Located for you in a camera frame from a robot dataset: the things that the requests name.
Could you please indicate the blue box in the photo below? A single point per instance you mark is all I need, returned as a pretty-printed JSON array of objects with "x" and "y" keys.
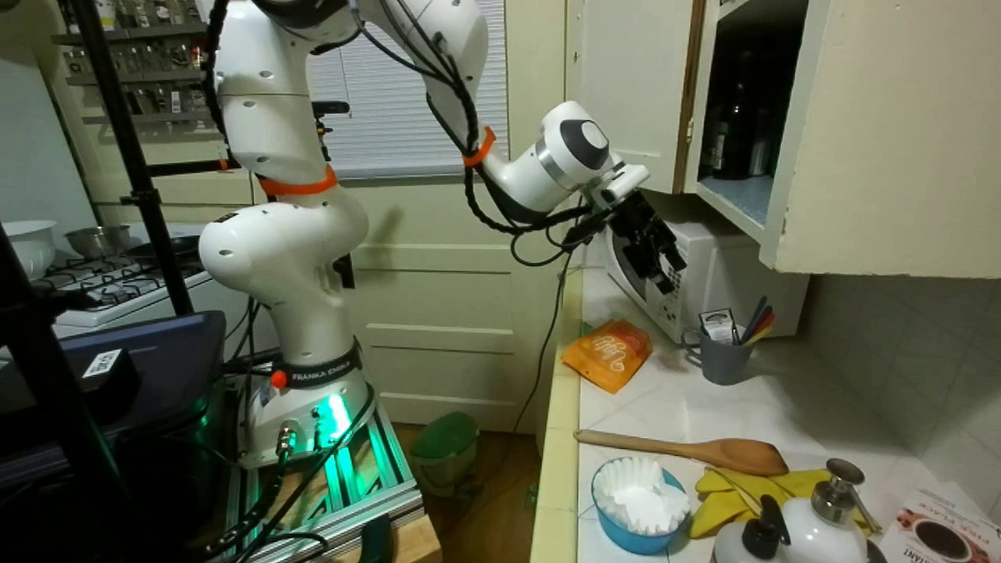
[{"x": 145, "y": 362}]

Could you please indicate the white wall cabinet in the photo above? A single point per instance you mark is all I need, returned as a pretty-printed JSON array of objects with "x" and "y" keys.
[{"x": 897, "y": 137}]

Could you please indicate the yellow pen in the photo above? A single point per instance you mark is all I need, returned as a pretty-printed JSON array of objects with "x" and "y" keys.
[{"x": 765, "y": 337}]

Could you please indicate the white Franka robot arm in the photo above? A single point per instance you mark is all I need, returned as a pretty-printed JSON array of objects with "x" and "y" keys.
[{"x": 282, "y": 250}]

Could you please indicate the white cabinet door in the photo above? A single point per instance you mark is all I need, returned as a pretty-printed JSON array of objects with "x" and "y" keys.
[{"x": 626, "y": 94}]

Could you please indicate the white pot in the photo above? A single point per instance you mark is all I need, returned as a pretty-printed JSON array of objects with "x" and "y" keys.
[{"x": 34, "y": 246}]

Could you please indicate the spice rack shelf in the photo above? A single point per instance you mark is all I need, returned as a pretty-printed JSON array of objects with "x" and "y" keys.
[{"x": 136, "y": 65}]

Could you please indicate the black box white label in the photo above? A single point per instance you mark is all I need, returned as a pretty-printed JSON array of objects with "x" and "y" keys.
[{"x": 104, "y": 376}]

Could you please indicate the green bucket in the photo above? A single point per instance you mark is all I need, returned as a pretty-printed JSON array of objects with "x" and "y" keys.
[{"x": 444, "y": 450}]

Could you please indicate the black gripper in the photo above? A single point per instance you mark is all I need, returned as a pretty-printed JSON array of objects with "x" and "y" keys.
[{"x": 631, "y": 224}]

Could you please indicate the dark glass bottle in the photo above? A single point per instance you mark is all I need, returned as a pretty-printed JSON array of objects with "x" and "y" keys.
[{"x": 735, "y": 119}]

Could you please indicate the white coffee filter stack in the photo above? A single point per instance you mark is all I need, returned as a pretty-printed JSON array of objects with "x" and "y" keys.
[{"x": 643, "y": 495}]

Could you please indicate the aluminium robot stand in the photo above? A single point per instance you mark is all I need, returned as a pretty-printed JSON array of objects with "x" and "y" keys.
[{"x": 346, "y": 481}]

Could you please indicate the grey mug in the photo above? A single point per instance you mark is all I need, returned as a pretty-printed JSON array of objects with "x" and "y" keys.
[{"x": 722, "y": 362}]

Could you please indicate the gas stove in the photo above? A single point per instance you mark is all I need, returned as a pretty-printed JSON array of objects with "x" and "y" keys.
[{"x": 114, "y": 275}]

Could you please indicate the wooden spatula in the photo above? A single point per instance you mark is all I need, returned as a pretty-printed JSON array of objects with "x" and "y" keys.
[{"x": 707, "y": 451}]

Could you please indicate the dark purple pen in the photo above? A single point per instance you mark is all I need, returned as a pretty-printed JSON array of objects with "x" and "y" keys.
[{"x": 752, "y": 315}]

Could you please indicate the paper with coffee print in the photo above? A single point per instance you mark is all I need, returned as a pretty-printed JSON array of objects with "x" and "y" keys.
[{"x": 941, "y": 534}]

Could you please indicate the orange snack packet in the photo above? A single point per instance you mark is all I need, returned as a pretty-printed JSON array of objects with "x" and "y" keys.
[{"x": 612, "y": 355}]

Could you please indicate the white microwave oven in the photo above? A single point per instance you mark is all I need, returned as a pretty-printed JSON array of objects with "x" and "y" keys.
[{"x": 722, "y": 271}]

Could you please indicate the red pen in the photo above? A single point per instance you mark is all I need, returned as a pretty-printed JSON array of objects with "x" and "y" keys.
[{"x": 762, "y": 322}]

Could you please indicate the white panelled door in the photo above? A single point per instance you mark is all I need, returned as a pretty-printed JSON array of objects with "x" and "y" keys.
[{"x": 448, "y": 302}]

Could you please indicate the blue bowl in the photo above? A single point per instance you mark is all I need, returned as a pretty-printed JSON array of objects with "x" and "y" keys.
[{"x": 626, "y": 537}]

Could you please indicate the black tripod pole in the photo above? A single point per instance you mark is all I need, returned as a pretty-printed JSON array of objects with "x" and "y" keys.
[{"x": 125, "y": 159}]

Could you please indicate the white window blind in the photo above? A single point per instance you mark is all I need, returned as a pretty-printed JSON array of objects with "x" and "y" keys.
[{"x": 408, "y": 94}]

